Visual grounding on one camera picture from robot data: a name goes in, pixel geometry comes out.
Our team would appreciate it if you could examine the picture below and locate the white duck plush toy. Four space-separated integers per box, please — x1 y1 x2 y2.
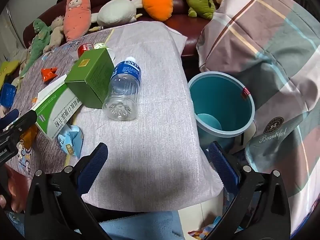
90 0 143 29

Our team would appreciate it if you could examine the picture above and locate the blue plastic tray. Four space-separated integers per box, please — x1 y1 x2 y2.
0 83 17 108

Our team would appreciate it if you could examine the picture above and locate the red drink can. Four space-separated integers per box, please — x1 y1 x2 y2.
77 43 95 57

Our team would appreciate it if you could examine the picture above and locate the small beige plush toy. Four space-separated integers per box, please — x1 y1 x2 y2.
43 15 65 53

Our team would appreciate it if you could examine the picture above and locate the dark red sofa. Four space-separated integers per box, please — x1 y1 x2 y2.
22 0 228 58

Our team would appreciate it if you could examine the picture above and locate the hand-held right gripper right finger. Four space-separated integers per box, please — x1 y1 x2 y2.
205 141 292 240

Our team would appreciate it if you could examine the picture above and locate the orange carrot plush toy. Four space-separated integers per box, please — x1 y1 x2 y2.
142 0 173 22

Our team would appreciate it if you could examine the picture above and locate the crumpled light blue paper box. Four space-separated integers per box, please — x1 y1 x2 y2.
57 124 84 157

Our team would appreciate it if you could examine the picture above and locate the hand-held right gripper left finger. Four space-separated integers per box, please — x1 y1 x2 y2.
24 142 113 240

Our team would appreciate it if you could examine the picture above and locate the clear plastic bottle blue label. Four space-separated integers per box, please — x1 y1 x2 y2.
102 57 142 121

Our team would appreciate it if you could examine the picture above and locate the grey table cloth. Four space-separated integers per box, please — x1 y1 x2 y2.
5 21 224 212

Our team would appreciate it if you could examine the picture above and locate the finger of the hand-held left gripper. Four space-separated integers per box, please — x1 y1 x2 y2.
0 110 38 143
0 109 20 130

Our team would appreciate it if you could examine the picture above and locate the blue plastic bin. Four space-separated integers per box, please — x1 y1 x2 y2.
187 71 255 153

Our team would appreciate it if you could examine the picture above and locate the light blue cloth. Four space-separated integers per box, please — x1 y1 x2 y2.
100 210 185 240

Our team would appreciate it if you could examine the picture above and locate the orange jelly cup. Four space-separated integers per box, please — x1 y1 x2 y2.
19 125 38 150

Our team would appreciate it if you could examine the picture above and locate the white green medicine box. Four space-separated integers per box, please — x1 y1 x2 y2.
31 74 83 141

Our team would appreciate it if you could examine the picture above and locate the yellow plush toy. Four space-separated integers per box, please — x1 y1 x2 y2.
0 60 20 85

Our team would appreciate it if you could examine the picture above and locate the plaid quilt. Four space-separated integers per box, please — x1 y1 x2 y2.
196 0 320 230

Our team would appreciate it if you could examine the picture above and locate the orange foil wrapper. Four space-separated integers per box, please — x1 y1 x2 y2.
41 67 58 82

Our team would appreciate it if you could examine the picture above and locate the green dinosaur plush toy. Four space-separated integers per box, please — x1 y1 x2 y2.
19 19 52 77

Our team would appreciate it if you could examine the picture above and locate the person's left hand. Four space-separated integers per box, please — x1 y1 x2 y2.
0 166 27 213

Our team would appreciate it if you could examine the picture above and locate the pink plush toy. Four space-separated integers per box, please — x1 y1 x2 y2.
63 0 92 42

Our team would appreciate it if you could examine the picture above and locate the colourful printed bag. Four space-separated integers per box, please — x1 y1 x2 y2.
187 215 243 240

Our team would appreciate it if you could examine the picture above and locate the green cardboard box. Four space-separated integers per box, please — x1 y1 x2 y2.
64 47 115 109

